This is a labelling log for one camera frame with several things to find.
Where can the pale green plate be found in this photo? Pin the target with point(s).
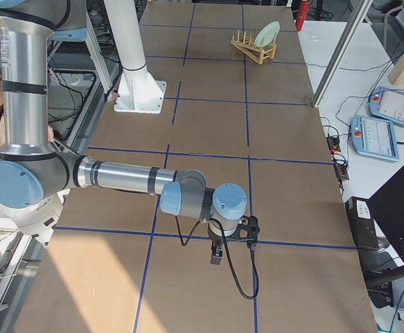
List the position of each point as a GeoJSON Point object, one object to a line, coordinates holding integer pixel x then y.
{"type": "Point", "coordinates": [267, 35]}

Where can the red cylinder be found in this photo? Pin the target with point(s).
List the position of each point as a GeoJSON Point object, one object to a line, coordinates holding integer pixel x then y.
{"type": "Point", "coordinates": [302, 14]}

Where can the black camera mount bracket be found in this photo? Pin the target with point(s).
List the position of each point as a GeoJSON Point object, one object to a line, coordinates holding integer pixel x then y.
{"type": "Point", "coordinates": [246, 230]}

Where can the wooden dish rack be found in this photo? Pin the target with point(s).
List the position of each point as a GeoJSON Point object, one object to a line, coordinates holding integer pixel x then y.
{"type": "Point", "coordinates": [244, 42]}

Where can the far blue teach pendant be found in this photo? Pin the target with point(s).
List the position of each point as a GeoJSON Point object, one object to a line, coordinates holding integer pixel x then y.
{"type": "Point", "coordinates": [388, 104]}

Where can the aluminium frame post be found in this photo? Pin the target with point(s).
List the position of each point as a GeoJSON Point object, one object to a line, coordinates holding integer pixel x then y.
{"type": "Point", "coordinates": [356, 18]}

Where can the orange black power strip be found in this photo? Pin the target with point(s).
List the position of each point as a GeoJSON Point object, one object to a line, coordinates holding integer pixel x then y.
{"type": "Point", "coordinates": [340, 163]}

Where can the black computer box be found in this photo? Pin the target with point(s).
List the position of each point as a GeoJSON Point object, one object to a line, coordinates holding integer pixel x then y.
{"type": "Point", "coordinates": [362, 225]}

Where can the near blue teach pendant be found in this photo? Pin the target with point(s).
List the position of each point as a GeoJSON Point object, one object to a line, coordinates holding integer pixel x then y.
{"type": "Point", "coordinates": [374, 137]}

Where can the blue teach pendant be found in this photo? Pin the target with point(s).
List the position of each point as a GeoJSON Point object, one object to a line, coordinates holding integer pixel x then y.
{"type": "Point", "coordinates": [374, 137]}
{"type": "Point", "coordinates": [388, 104]}

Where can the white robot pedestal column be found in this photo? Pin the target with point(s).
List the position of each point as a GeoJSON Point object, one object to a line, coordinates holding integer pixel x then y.
{"type": "Point", "coordinates": [138, 91]}

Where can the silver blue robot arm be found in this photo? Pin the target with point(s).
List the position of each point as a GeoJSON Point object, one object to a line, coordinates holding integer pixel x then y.
{"type": "Point", "coordinates": [182, 193]}

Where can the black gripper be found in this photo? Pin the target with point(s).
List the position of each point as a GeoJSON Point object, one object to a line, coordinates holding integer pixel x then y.
{"type": "Point", "coordinates": [216, 239]}

